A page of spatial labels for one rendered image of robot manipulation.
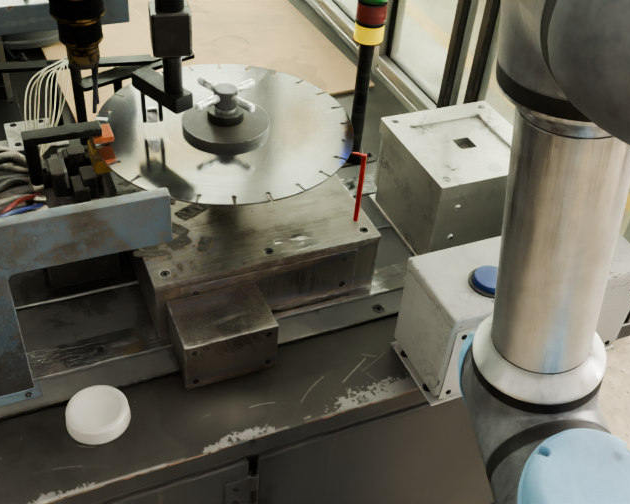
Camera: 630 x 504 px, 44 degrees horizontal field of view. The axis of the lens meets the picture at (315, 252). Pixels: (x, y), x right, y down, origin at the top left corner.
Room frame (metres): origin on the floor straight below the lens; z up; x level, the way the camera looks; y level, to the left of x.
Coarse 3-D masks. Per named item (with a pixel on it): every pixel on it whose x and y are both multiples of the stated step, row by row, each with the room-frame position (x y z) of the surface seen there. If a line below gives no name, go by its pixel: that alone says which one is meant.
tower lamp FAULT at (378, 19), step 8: (360, 8) 1.09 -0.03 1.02; (368, 8) 1.09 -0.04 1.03; (376, 8) 1.08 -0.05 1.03; (384, 8) 1.09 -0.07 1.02; (360, 16) 1.09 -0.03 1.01; (368, 16) 1.08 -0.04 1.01; (376, 16) 1.09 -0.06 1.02; (384, 16) 1.10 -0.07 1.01; (368, 24) 1.08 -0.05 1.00; (376, 24) 1.09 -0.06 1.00
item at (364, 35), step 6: (360, 24) 1.09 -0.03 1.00; (384, 24) 1.10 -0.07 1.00; (354, 30) 1.10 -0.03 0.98; (360, 30) 1.09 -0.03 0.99; (366, 30) 1.08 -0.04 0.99; (372, 30) 1.08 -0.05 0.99; (378, 30) 1.09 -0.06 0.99; (354, 36) 1.10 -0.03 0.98; (360, 36) 1.09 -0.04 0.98; (366, 36) 1.08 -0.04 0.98; (372, 36) 1.08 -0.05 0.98; (378, 36) 1.09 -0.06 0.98; (360, 42) 1.09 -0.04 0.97; (366, 42) 1.08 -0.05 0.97; (372, 42) 1.08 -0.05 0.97; (378, 42) 1.09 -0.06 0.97
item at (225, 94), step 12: (204, 84) 0.88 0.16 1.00; (228, 84) 0.87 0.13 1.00; (240, 84) 0.88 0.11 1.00; (252, 84) 0.89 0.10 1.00; (216, 96) 0.84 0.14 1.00; (228, 96) 0.85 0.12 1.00; (204, 108) 0.83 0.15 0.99; (216, 108) 0.85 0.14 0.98; (228, 108) 0.85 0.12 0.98; (252, 108) 0.83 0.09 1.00
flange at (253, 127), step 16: (192, 112) 0.87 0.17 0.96; (208, 112) 0.85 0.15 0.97; (240, 112) 0.85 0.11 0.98; (256, 112) 0.88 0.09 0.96; (192, 128) 0.83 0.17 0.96; (208, 128) 0.83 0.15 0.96; (224, 128) 0.83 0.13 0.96; (240, 128) 0.84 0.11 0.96; (256, 128) 0.84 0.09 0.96; (208, 144) 0.81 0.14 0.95; (224, 144) 0.80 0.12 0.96; (240, 144) 0.81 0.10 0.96
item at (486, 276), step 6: (480, 270) 0.67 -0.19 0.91; (486, 270) 0.68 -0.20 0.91; (492, 270) 0.68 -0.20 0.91; (474, 276) 0.67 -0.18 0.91; (480, 276) 0.66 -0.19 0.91; (486, 276) 0.67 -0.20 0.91; (492, 276) 0.67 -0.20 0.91; (474, 282) 0.66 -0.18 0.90; (480, 282) 0.65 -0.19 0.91; (486, 282) 0.66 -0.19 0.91; (492, 282) 0.66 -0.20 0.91; (480, 288) 0.65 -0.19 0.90; (486, 288) 0.65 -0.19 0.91; (492, 288) 0.65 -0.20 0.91
